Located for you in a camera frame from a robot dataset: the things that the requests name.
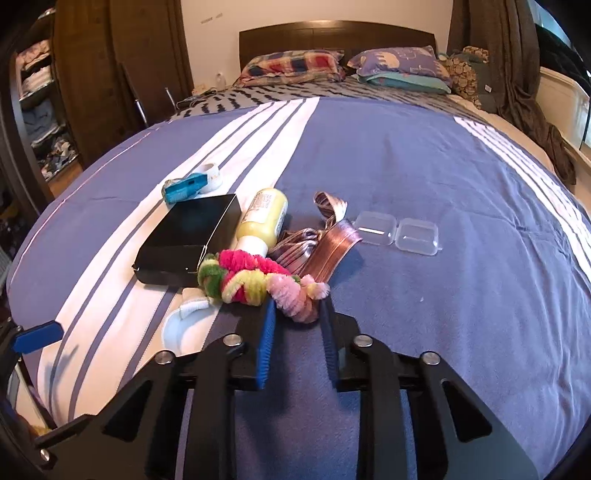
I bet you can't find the brown striped ribbon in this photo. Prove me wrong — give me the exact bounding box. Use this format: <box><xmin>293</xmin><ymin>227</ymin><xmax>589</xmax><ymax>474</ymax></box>
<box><xmin>267</xmin><ymin>191</ymin><xmax>362</xmax><ymax>283</ymax></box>

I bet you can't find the clear plastic case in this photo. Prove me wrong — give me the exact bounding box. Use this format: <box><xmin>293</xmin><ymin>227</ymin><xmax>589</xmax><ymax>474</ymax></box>
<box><xmin>353</xmin><ymin>211</ymin><xmax>442</xmax><ymax>256</ymax></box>

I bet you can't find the yellow lotion bottle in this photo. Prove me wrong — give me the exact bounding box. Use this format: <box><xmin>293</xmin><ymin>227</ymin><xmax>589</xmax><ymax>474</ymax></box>
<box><xmin>235</xmin><ymin>188</ymin><xmax>288</xmax><ymax>257</ymax></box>

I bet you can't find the black box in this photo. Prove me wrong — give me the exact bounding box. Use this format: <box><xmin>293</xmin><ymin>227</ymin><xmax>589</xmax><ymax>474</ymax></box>
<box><xmin>132</xmin><ymin>194</ymin><xmax>242</xmax><ymax>288</ymax></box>

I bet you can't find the blue small box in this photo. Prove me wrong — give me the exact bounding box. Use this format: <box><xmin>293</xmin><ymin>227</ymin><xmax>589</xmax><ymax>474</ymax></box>
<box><xmin>161</xmin><ymin>173</ymin><xmax>208</xmax><ymax>205</ymax></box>

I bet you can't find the small white ring tape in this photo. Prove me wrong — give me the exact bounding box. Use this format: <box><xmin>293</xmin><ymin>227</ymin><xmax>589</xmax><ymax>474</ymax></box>
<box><xmin>195</xmin><ymin>163</ymin><xmax>221</xmax><ymax>194</ymax></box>

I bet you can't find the blue striped bedspread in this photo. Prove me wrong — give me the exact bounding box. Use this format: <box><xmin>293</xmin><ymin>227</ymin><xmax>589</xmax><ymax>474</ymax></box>
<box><xmin>7</xmin><ymin>98</ymin><xmax>590</xmax><ymax>475</ymax></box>

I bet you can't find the teal pillow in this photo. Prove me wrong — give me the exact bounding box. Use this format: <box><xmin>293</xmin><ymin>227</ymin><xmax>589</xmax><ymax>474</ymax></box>
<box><xmin>359</xmin><ymin>72</ymin><xmax>452</xmax><ymax>94</ymax></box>

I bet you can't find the plaid pillow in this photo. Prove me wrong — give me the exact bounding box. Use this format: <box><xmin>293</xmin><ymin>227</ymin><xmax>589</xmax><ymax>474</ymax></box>
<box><xmin>233</xmin><ymin>49</ymin><xmax>346</xmax><ymax>88</ymax></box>

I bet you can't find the brown wooden wardrobe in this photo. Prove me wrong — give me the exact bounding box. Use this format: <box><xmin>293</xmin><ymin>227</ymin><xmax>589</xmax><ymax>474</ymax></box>
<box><xmin>1</xmin><ymin>1</ymin><xmax>193</xmax><ymax>223</ymax></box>

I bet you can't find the purple elephant pillow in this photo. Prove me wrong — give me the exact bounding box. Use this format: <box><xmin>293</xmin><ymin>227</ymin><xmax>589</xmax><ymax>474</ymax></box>
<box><xmin>348</xmin><ymin>45</ymin><xmax>451</xmax><ymax>83</ymax></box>

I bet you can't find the patterned brown cushion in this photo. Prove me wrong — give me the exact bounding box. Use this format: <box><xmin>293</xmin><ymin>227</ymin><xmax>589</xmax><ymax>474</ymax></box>
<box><xmin>443</xmin><ymin>46</ymin><xmax>494</xmax><ymax>110</ymax></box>

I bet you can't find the dark wooden headboard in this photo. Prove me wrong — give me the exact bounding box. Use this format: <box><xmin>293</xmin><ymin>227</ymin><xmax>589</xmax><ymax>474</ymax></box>
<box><xmin>238</xmin><ymin>20</ymin><xmax>438</xmax><ymax>69</ymax></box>

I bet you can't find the white storage box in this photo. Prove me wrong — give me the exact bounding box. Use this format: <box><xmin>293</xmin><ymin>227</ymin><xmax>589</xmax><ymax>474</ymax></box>
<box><xmin>536</xmin><ymin>67</ymin><xmax>590</xmax><ymax>149</ymax></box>

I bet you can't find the brown curtain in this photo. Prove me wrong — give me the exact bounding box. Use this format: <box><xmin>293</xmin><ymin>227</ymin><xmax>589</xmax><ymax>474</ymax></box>
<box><xmin>448</xmin><ymin>0</ymin><xmax>576</xmax><ymax>186</ymax></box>

